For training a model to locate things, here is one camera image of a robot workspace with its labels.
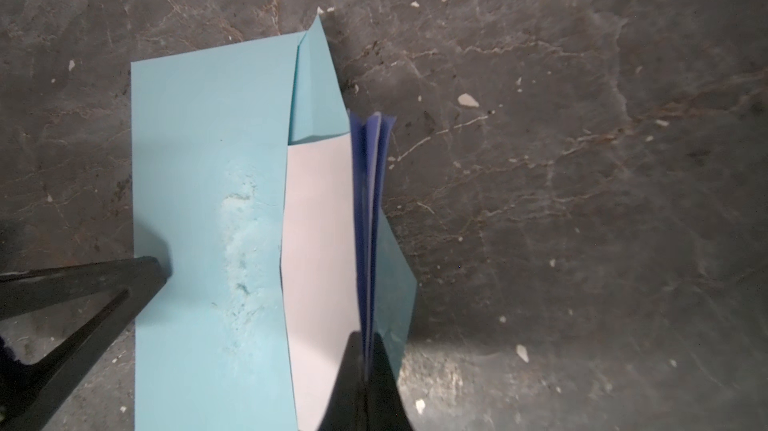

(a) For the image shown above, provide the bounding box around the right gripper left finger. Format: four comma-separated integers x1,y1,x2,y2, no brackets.
318,332,366,431

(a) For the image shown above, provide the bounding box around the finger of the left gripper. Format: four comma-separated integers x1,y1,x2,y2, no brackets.
1,257,168,430

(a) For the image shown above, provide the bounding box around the white letter paper blue border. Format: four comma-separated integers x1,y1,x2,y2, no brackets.
281,113,416,430

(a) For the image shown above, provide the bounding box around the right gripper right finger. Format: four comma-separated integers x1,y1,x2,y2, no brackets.
366,333,413,431

